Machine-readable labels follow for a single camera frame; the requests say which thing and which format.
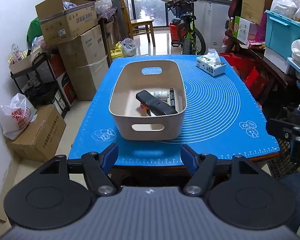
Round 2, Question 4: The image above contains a translucent plastic bag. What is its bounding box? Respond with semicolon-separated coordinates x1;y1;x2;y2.
121;38;136;57

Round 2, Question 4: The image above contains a wooden chair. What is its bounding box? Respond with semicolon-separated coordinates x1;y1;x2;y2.
119;0;155;46

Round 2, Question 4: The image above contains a white tissue pack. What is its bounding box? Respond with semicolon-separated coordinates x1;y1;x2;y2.
196;49;226;77

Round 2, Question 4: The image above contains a black marker pen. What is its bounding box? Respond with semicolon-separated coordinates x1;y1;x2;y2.
170;88;177;113

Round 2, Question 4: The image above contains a green black bicycle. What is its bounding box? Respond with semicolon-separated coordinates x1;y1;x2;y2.
160;0;206;55

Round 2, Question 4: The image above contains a floor cardboard box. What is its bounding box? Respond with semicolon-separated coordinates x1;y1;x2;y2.
6;105;66;163

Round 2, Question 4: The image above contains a yellow detergent jug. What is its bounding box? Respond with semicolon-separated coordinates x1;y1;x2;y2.
110;42;125;60

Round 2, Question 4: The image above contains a beige plastic storage bin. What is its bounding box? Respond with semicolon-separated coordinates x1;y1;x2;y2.
109;60;187;141

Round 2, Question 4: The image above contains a black metal shelf rack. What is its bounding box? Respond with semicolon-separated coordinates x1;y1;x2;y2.
10;53;70;117

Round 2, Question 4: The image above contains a blue silicone baking mat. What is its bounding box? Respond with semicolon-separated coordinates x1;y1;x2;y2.
68;54;281;168

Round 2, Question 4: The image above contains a black remote control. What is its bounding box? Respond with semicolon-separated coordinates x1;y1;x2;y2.
136;90;178;116

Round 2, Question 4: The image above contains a large stacked cardboard box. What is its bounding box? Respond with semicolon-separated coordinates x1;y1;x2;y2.
58;25;109;101

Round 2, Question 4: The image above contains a white chest freezer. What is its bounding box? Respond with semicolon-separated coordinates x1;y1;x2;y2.
194;0;231;53

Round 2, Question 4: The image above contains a white pill bottle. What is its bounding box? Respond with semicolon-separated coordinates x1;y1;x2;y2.
150;91;170;102

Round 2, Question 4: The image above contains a purple orange toy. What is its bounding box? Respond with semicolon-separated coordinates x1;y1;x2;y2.
140;103;148;110

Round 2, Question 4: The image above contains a top open cardboard box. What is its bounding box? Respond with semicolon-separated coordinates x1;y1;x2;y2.
36;0;97;46

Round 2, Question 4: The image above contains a white red plastic bag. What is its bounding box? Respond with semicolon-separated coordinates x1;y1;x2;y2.
0;89;37;140

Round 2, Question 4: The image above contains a teal plastic storage crate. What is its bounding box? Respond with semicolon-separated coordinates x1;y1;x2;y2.
265;10;300;59

